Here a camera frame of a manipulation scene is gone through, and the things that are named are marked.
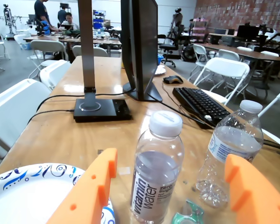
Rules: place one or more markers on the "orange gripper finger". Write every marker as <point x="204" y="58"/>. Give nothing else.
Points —
<point x="84" y="193"/>
<point x="259" y="198"/>

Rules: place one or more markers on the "clear drinking water bottle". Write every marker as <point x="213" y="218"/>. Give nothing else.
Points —
<point x="233" y="140"/>

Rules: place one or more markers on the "vitamin water bottle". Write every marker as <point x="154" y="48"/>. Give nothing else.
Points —
<point x="154" y="168"/>

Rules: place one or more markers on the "blue floral paper plate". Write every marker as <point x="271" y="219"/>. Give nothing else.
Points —
<point x="25" y="198"/>

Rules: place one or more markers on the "white paper plate stack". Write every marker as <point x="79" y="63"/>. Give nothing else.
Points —
<point x="159" y="70"/>

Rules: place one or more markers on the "green tape dispenser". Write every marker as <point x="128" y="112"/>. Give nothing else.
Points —
<point x="196" y="212"/>

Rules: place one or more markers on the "black base grey stand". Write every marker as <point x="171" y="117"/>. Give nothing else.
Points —
<point x="100" y="109"/>

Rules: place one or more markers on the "black keyboard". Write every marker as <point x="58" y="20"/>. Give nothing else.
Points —
<point x="200" y="102"/>

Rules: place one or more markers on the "black orange mouse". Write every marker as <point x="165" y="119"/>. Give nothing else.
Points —
<point x="172" y="79"/>

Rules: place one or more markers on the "brown folding table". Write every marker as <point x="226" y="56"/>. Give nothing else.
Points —
<point x="247" y="52"/>
<point x="67" y="40"/>

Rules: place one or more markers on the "blue bin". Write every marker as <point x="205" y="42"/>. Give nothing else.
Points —
<point x="160" y="60"/>

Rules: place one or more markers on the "black computer monitor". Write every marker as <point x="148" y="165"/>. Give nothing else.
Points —
<point x="140" y="46"/>

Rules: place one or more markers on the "black floor fan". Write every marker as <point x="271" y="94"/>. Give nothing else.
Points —
<point x="189" y="53"/>

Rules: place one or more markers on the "black office chair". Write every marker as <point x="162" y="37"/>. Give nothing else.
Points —
<point x="171" y="46"/>

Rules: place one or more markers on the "seated person white shirt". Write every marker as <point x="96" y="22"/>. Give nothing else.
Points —
<point x="70" y="22"/>

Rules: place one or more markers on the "standing person black shirt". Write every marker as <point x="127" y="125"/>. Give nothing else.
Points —
<point x="42" y="14"/>

